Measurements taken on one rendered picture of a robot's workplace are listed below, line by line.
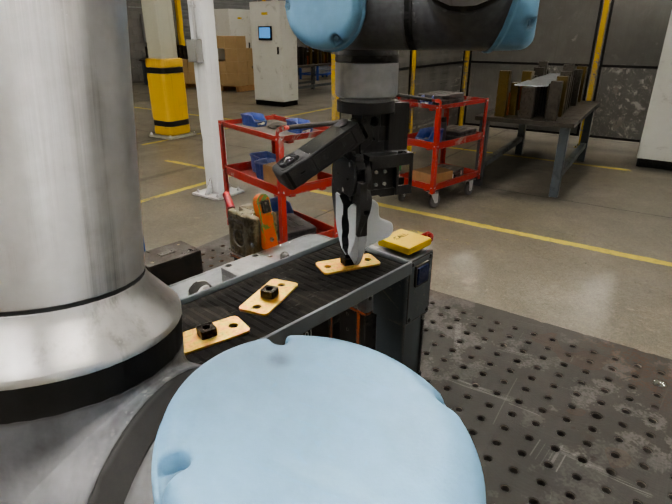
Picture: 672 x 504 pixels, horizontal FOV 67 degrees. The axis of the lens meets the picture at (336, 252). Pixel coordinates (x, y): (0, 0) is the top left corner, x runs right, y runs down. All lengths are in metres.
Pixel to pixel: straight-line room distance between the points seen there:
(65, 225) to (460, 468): 0.16
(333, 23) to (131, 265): 0.32
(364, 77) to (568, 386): 0.94
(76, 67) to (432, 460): 0.18
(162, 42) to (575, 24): 5.51
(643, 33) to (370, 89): 7.13
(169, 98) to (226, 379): 7.80
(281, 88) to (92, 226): 10.88
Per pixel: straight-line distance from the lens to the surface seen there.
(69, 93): 0.20
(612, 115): 7.75
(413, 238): 0.79
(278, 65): 11.08
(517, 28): 0.48
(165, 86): 7.95
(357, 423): 0.19
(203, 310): 0.61
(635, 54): 7.68
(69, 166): 0.21
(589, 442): 1.20
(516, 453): 1.12
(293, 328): 0.55
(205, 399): 0.20
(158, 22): 7.98
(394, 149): 0.65
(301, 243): 1.19
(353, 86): 0.61
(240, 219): 1.22
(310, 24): 0.50
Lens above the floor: 1.45
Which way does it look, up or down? 23 degrees down
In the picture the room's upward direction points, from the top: straight up
